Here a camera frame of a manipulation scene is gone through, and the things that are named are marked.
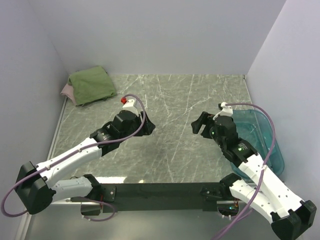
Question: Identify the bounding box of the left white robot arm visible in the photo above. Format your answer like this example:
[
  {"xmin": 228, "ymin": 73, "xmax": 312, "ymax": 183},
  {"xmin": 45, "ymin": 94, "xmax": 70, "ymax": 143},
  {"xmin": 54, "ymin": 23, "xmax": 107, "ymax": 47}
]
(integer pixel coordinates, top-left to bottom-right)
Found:
[{"xmin": 14, "ymin": 110, "xmax": 156, "ymax": 215}]

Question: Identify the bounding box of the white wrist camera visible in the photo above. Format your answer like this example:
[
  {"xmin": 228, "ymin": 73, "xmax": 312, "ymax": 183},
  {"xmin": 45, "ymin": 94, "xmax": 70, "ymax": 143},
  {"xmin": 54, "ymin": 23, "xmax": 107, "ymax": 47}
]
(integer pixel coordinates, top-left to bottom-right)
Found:
[
  {"xmin": 120, "ymin": 97, "xmax": 139, "ymax": 116},
  {"xmin": 212, "ymin": 102, "xmax": 233, "ymax": 120}
]

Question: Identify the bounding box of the teal plastic basket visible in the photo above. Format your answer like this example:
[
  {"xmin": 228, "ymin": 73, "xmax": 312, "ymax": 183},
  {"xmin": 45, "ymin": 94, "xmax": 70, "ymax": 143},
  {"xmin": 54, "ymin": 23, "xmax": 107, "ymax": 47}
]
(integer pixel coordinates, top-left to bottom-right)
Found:
[{"xmin": 232, "ymin": 109, "xmax": 285, "ymax": 177}]

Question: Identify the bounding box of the green graphic tank top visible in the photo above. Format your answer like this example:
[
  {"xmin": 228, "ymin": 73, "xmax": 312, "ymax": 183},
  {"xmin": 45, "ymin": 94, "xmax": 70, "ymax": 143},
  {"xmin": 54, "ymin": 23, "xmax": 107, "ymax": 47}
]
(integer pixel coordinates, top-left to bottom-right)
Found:
[{"xmin": 67, "ymin": 66, "xmax": 117, "ymax": 106}]

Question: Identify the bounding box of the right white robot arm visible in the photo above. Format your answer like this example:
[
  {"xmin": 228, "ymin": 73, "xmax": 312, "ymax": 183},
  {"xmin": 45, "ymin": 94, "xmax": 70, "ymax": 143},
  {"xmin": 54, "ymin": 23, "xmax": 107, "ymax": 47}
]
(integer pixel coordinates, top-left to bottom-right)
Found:
[{"xmin": 191, "ymin": 112, "xmax": 317, "ymax": 240}]

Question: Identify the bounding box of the folded pink tank top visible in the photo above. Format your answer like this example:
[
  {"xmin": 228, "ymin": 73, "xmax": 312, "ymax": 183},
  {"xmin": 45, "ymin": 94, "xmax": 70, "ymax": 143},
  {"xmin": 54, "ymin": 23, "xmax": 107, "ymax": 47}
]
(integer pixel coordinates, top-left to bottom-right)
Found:
[{"xmin": 60, "ymin": 83, "xmax": 77, "ymax": 106}]

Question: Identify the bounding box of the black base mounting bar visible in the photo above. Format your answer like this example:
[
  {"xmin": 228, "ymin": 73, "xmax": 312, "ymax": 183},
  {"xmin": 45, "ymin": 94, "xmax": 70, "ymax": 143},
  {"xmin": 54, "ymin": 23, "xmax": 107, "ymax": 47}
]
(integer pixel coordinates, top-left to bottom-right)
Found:
[{"xmin": 88, "ymin": 182, "xmax": 236, "ymax": 212}]

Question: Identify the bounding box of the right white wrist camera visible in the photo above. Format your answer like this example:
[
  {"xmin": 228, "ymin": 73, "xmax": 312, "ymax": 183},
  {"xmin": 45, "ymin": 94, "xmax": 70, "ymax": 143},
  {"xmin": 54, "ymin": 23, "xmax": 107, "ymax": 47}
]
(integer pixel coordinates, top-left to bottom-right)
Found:
[{"xmin": 212, "ymin": 102, "xmax": 233, "ymax": 120}]

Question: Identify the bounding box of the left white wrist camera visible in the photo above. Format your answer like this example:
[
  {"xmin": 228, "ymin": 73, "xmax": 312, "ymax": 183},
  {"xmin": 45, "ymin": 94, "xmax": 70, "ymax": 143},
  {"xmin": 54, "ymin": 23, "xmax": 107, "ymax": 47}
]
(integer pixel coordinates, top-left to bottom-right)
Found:
[{"xmin": 120, "ymin": 97, "xmax": 139, "ymax": 116}]

